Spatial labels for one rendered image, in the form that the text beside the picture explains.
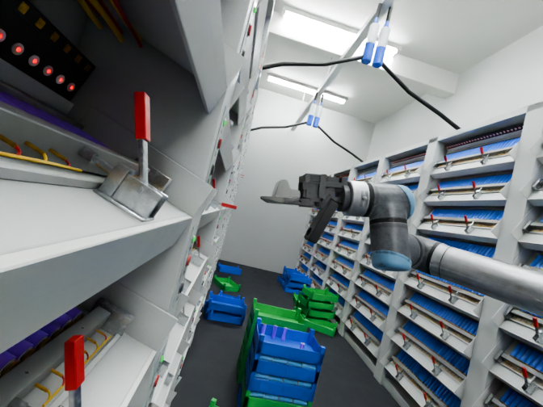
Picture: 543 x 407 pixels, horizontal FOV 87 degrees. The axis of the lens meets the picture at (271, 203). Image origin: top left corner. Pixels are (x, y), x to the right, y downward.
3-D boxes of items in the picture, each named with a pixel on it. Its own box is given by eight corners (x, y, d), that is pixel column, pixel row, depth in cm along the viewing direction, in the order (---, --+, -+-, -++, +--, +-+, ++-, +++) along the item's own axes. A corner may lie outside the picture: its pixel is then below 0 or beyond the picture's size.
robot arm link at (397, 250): (423, 272, 70) (418, 222, 73) (400, 270, 63) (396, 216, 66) (387, 271, 77) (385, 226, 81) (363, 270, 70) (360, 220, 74)
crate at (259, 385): (302, 375, 146) (306, 359, 146) (313, 402, 126) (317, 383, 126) (245, 364, 142) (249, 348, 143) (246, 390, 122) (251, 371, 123)
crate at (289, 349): (309, 344, 146) (313, 329, 147) (322, 366, 126) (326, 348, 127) (253, 332, 143) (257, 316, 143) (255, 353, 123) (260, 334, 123)
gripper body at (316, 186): (296, 175, 75) (340, 179, 77) (294, 208, 75) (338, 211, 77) (302, 172, 68) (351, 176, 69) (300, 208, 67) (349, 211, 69)
